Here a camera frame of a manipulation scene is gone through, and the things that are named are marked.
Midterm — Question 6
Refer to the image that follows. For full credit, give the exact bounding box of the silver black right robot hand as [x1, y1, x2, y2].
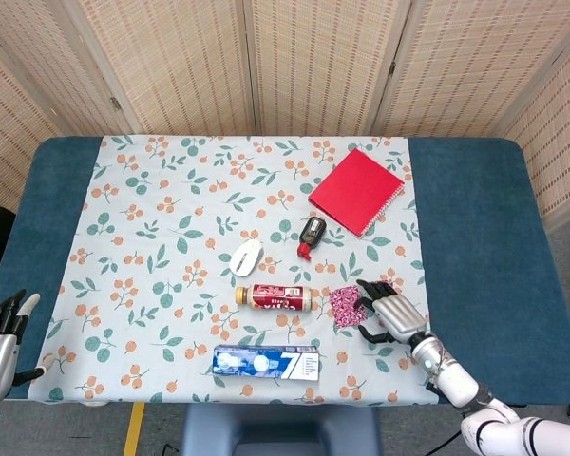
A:
[354, 278, 432, 346]

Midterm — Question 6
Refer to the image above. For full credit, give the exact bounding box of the magenta white patterned card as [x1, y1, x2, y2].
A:
[329, 286, 370, 329]

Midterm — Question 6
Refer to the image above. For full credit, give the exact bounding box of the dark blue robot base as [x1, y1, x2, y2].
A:
[180, 403, 382, 456]

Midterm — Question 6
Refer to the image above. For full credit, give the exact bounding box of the blue table cover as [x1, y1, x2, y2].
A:
[0, 136, 560, 408]

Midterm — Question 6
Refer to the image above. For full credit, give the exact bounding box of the black ink bottle red cap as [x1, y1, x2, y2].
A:
[296, 216, 328, 261]

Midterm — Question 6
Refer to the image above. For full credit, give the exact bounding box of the red Costa coffee bottle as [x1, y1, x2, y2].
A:
[234, 283, 314, 314]

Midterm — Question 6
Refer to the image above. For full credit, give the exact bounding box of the red spiral notebook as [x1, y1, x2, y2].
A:
[307, 147, 406, 239]

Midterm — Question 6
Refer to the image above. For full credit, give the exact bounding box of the blue white toothpaste box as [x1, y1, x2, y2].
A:
[212, 345, 321, 382]

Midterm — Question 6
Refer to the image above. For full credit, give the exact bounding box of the yellow floor tape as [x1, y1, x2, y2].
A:
[123, 402, 146, 456]

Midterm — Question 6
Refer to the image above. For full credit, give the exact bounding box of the white computer mouse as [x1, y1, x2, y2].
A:
[230, 238, 263, 277]

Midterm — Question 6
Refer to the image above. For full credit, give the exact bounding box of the floral print tablecloth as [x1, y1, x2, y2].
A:
[27, 135, 441, 407]

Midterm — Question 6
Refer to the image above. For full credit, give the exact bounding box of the woven bamboo folding screen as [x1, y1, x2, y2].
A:
[0, 0, 570, 229]

